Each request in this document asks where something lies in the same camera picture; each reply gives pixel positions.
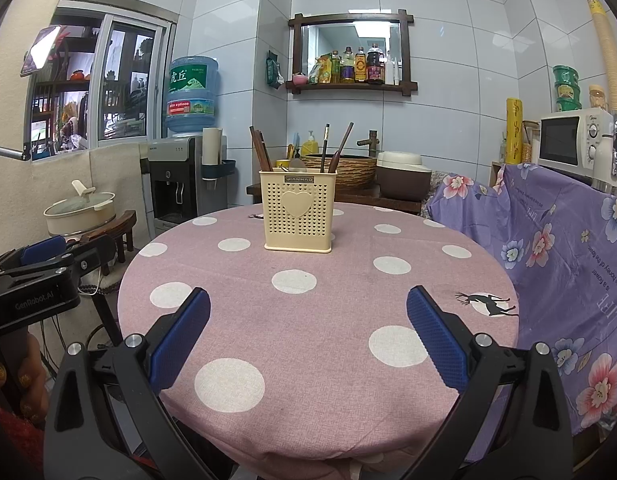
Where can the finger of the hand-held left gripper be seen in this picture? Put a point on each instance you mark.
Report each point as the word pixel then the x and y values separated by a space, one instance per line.
pixel 43 250
pixel 96 255

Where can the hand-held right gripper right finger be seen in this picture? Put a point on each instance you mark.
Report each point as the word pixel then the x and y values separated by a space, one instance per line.
pixel 438 340

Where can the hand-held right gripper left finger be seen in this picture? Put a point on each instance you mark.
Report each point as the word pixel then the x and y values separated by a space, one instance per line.
pixel 181 340

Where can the cream perforated utensil holder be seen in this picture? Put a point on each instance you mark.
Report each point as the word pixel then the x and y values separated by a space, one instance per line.
pixel 298 230

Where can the black chopstick with gold band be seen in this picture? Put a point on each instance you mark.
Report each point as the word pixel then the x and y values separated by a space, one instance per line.
pixel 326 147

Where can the person's left hand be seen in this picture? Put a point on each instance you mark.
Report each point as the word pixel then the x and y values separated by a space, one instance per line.
pixel 18 390

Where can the dark wooden stool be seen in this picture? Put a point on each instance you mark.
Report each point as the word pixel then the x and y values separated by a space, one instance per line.
pixel 121 225

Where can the cream pot with lid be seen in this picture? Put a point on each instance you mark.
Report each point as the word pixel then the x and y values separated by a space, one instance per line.
pixel 81 212

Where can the water dispenser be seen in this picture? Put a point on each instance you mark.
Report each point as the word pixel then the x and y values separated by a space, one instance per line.
pixel 171 185

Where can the pink polka-dot tablecloth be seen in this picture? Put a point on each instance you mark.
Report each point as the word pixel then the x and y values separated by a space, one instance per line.
pixel 313 360

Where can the red knit garment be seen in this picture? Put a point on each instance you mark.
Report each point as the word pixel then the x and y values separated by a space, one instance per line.
pixel 11 445

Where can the purple floral cloth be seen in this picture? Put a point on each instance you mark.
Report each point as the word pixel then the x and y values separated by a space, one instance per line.
pixel 563 260

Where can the teal cup holder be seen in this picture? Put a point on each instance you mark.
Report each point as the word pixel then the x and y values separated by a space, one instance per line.
pixel 218 169

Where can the white paper cup tube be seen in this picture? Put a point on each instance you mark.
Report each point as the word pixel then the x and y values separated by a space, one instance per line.
pixel 212 145

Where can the brown and cream rice cooker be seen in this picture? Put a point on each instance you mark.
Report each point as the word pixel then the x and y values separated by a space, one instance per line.
pixel 403 182

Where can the red teapot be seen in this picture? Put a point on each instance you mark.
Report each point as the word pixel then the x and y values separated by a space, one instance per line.
pixel 79 76

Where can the sliding window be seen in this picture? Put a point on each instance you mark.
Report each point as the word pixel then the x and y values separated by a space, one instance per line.
pixel 98 75

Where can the woven basket basin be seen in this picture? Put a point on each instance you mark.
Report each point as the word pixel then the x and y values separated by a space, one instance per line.
pixel 353 172

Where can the blue water jug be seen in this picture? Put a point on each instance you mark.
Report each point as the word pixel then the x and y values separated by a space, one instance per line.
pixel 191 92

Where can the mounted phone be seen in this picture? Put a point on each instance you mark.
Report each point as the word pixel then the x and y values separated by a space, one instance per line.
pixel 41 50

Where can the bamboo faucet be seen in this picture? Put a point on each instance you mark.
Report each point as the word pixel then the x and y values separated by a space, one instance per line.
pixel 371 142

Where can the yellow wrapped roll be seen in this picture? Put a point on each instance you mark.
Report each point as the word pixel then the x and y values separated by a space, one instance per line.
pixel 514 132

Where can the yellow soap dispenser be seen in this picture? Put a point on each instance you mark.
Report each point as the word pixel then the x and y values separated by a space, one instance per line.
pixel 311 146

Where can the white microwave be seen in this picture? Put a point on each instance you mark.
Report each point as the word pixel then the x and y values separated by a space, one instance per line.
pixel 563 142

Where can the green hanging packet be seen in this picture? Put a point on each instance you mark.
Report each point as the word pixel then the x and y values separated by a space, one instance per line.
pixel 274 70

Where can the pink small bowl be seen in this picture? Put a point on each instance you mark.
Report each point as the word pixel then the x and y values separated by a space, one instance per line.
pixel 299 80

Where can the dark soy sauce bottle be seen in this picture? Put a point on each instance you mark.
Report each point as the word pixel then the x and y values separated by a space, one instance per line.
pixel 375 66

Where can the stack of green noodle cups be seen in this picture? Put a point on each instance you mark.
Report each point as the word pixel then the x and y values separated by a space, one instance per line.
pixel 566 89

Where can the brown bottle with orange label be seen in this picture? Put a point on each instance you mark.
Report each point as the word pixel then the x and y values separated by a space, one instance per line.
pixel 361 66

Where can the clear oil bottle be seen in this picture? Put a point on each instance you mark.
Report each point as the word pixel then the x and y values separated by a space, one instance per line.
pixel 348 67

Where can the yellow-lidded jar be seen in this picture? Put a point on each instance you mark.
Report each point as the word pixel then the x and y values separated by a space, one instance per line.
pixel 598 99

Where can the green-capped oil bottle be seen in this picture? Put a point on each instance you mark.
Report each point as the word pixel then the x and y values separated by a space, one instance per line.
pixel 336 69

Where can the yellow food packet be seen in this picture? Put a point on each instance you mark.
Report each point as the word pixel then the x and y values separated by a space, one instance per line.
pixel 324 71

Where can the tall stack of paper cups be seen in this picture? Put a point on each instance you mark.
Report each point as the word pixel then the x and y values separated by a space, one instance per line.
pixel 608 60

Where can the wooden wall shelf with mirror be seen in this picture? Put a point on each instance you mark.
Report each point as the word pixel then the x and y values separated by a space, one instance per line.
pixel 348 87

